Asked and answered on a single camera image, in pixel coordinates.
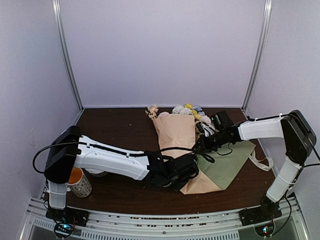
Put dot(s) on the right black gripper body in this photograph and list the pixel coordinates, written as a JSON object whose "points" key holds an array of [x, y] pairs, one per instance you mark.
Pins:
{"points": [[212, 144]]}

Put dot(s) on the blue flower stem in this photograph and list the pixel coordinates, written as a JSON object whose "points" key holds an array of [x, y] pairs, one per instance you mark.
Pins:
{"points": [[197, 110]]}

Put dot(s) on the pink rose stem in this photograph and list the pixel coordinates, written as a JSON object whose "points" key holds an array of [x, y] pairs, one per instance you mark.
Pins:
{"points": [[206, 120], [181, 110]]}

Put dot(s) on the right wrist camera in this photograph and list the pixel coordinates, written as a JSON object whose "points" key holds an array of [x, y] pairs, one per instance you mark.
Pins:
{"points": [[205, 129]]}

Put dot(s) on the white printed ribbon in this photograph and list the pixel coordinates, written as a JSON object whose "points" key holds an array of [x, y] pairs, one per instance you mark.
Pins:
{"points": [[259, 163]]}

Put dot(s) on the aluminium front rail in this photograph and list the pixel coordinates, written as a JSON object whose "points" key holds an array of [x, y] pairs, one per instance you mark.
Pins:
{"points": [[223, 225]]}

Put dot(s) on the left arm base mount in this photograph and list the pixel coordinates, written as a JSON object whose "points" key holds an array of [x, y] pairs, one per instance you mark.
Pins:
{"points": [[66, 220]]}

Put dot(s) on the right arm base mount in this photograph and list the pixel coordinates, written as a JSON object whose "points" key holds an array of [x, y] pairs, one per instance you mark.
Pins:
{"points": [[261, 220]]}

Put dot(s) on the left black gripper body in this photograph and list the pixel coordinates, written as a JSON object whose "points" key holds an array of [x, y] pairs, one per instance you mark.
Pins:
{"points": [[173, 184]]}

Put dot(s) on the left aluminium frame post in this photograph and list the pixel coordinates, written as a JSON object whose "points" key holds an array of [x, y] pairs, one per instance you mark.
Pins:
{"points": [[56, 4]]}

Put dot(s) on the aluminium frame post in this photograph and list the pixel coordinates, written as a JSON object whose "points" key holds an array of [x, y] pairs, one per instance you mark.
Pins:
{"points": [[56, 4], [264, 30]]}

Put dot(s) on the patterned mug with orange inside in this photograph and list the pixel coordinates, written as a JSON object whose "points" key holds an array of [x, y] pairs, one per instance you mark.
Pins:
{"points": [[79, 183]]}

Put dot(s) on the white scalloped bowl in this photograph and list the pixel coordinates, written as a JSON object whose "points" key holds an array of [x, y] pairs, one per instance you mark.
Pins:
{"points": [[97, 173]]}

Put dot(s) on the yellow flower stem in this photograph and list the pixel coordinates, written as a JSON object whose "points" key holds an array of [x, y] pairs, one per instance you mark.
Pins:
{"points": [[189, 105]]}

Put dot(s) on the cream yellow rose spray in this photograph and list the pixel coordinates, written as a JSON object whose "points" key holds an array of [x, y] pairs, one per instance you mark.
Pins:
{"points": [[162, 114]]}

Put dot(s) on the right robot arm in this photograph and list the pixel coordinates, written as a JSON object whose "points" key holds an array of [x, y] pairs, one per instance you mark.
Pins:
{"points": [[299, 141]]}

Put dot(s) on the peach blossom stem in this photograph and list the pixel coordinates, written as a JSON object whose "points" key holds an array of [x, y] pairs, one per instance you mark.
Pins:
{"points": [[151, 111]]}

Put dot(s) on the right aluminium frame post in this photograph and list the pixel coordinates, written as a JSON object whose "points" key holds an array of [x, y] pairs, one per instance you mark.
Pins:
{"points": [[264, 30]]}

